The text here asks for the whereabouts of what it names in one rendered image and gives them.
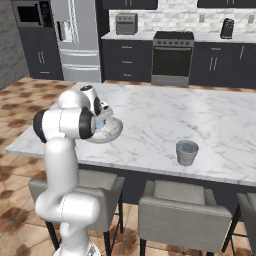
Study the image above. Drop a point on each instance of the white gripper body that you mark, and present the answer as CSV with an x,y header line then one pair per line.
x,y
104,116

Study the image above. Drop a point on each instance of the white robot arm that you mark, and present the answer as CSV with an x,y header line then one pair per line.
x,y
61,166

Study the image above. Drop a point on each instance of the pale blue ice cube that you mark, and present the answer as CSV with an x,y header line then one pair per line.
x,y
108,134
100,126

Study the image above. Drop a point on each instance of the grey ice bowl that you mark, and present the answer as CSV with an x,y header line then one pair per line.
x,y
115,128

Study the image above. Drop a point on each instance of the grey glass of water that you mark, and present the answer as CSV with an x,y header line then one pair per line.
x,y
186,155

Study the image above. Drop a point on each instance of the dark base cupboards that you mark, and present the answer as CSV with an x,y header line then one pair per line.
x,y
223,65
128,60

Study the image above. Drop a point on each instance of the dark kitchen island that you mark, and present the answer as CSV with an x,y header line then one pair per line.
x,y
133,186

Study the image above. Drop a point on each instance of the steel fridge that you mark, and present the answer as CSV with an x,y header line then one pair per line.
x,y
78,43

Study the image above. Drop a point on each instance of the grey upholstered stool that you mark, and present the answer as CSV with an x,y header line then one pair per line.
x,y
248,213
100,196
181,213

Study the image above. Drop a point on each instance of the dark tall cupboard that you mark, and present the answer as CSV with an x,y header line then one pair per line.
x,y
41,53

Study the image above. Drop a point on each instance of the steel oven with hob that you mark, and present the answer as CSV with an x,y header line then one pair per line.
x,y
172,60

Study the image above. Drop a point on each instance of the grey toaster oven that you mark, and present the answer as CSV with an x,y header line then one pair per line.
x,y
126,24

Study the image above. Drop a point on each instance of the steel microwave oven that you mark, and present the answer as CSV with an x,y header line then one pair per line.
x,y
30,13

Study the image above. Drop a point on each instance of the black kettle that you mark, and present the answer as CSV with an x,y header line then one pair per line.
x,y
227,29

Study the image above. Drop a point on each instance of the dark wall cupboards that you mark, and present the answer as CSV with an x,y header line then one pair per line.
x,y
130,4
226,3

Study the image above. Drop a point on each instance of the grey wall socket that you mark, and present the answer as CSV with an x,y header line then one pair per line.
x,y
201,18
251,19

